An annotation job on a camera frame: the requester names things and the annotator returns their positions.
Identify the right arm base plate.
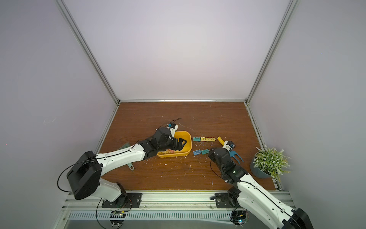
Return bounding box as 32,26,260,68
209,192,254,209

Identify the controller board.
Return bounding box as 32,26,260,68
109,211,127,229
230,210,248,227

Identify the left controller board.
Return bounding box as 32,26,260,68
109,211,127,229

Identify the small potted green plant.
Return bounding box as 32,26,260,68
250,146,290,180

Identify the right controller board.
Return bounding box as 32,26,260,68
230,210,248,227

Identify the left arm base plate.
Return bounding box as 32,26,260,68
102,192,143,209

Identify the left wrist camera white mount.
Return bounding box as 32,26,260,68
168,122,178,139

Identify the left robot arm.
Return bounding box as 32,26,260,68
65,123,192,207

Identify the blue binder clip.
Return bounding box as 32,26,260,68
193,150,202,156

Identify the yellow handled garden fork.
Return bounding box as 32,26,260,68
217,136,244,164

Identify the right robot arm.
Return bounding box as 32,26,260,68
208,148,313,229

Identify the yellow plastic storage box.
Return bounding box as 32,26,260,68
157,131,192,158

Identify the aluminium front rail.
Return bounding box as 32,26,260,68
62,190,295,210

